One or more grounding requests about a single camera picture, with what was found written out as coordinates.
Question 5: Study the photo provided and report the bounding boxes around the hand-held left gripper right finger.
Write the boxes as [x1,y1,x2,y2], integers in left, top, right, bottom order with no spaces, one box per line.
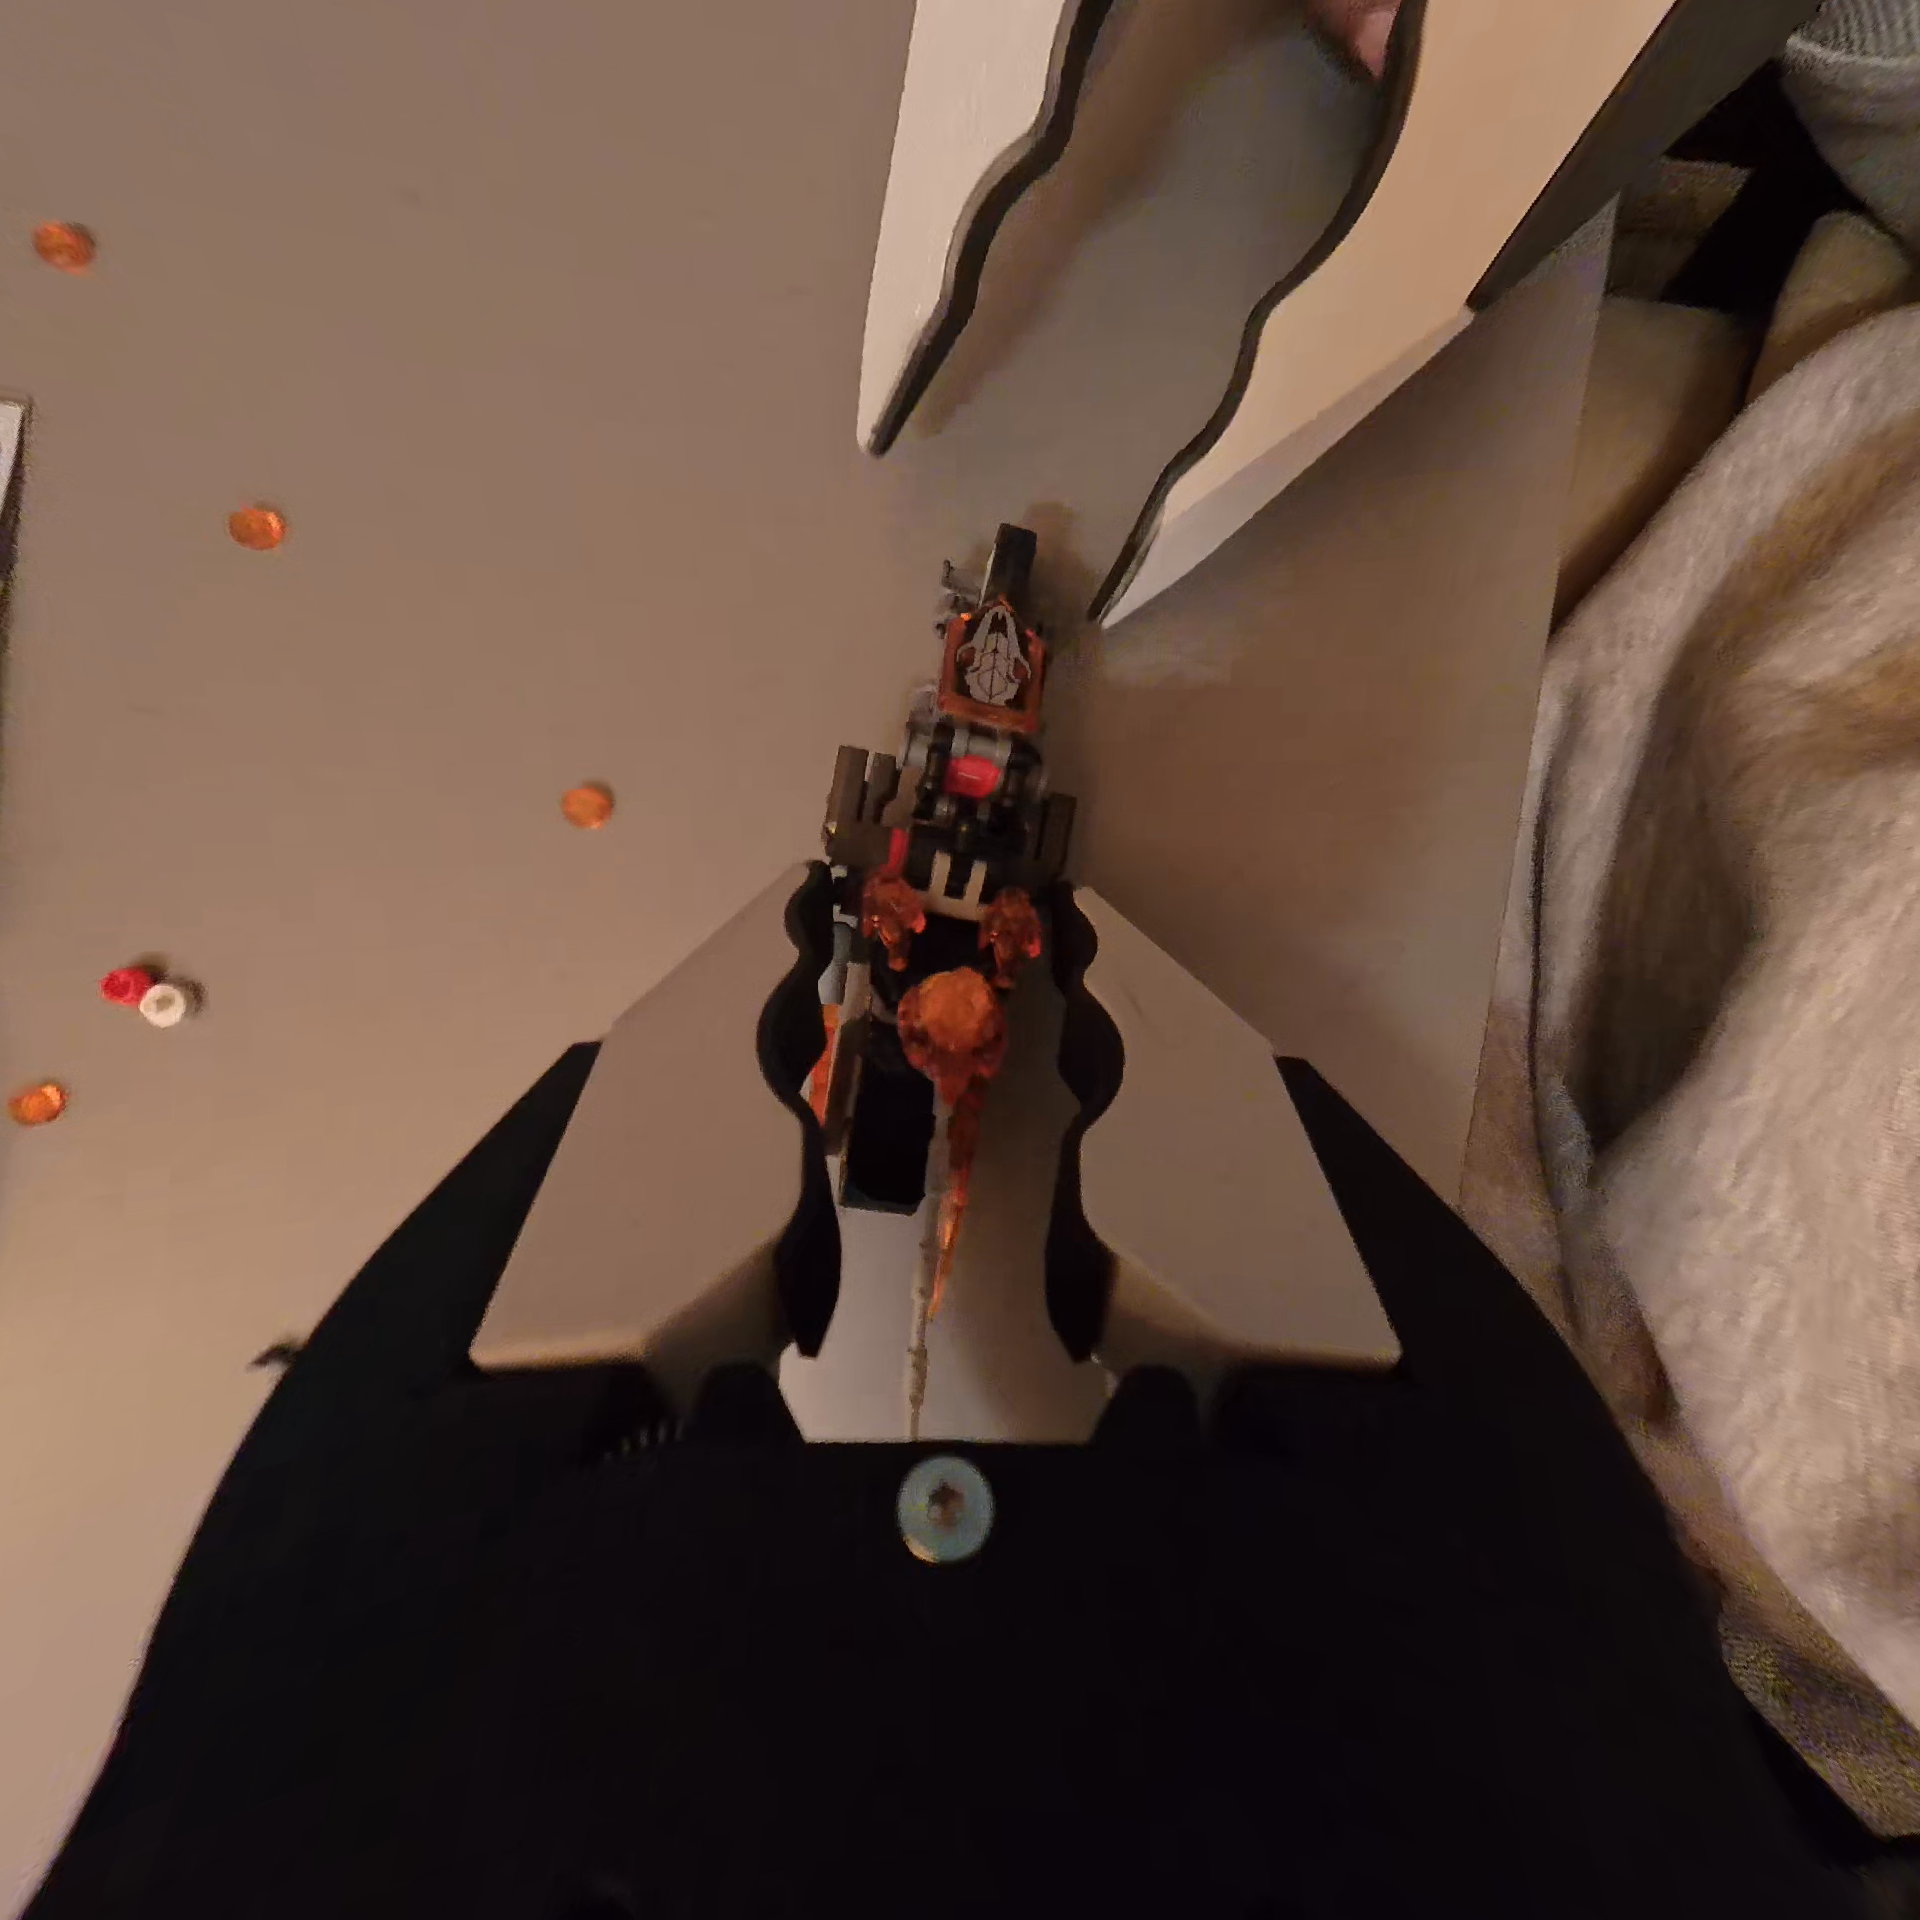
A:
[1045,890,1404,1377]

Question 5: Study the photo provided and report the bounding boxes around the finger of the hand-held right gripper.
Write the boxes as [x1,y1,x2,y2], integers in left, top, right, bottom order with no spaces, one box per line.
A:
[1086,0,1673,626]
[861,0,1122,458]

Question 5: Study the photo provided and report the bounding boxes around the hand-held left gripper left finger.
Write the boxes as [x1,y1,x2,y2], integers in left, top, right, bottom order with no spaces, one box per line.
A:
[468,859,850,1405]

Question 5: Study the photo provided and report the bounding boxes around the lego motorcycle model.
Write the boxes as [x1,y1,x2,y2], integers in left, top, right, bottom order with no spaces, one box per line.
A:
[807,526,1082,1445]

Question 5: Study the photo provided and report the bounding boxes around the person's right forearm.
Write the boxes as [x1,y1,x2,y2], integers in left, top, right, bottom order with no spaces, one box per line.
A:
[1780,0,1920,254]

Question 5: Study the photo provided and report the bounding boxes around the person's right hand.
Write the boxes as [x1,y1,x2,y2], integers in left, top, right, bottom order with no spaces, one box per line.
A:
[1303,0,1404,81]

